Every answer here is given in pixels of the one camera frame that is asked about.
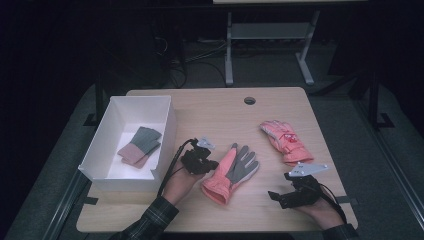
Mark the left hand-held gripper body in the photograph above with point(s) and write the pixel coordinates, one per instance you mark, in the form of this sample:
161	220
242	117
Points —
195	160

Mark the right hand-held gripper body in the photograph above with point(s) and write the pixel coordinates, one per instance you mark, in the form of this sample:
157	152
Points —
305	186

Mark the pink ski glove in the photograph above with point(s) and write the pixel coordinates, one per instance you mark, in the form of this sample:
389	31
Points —
221	176
288	143

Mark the pink and grey knit glove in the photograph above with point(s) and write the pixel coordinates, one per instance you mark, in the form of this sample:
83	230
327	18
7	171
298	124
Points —
140	164
141	141

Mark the white rectangular box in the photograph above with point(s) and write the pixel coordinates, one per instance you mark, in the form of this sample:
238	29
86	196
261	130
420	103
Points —
133	110

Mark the person's left hand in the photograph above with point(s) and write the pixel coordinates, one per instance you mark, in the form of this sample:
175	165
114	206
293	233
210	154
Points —
180	186

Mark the person's right hand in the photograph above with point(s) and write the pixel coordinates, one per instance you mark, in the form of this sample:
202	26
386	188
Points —
321	213

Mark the black tape strip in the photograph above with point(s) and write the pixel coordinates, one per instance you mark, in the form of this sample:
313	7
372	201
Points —
90	200
346	200

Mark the black metal stand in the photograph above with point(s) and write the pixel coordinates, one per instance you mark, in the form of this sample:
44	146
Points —
99	100
375	100

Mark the white metal table frame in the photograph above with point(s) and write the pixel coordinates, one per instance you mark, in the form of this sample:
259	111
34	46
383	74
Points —
266	31

